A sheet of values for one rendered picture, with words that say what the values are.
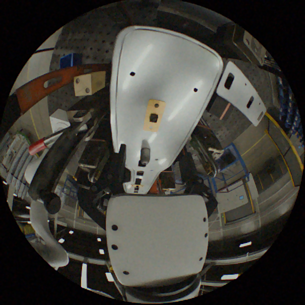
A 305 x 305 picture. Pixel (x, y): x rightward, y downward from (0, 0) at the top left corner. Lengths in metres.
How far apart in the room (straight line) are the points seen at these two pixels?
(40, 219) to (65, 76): 0.49
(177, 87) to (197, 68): 0.06
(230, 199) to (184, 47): 8.18
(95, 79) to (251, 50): 0.27
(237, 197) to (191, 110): 7.96
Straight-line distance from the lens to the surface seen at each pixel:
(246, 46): 0.23
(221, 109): 0.30
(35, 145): 0.23
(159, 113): 0.21
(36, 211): 0.52
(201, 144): 0.28
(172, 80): 0.20
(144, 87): 0.20
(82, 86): 0.16
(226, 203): 8.30
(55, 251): 0.52
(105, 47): 0.56
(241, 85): 0.30
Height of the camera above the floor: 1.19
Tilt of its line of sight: 40 degrees down
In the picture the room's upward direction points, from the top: 179 degrees clockwise
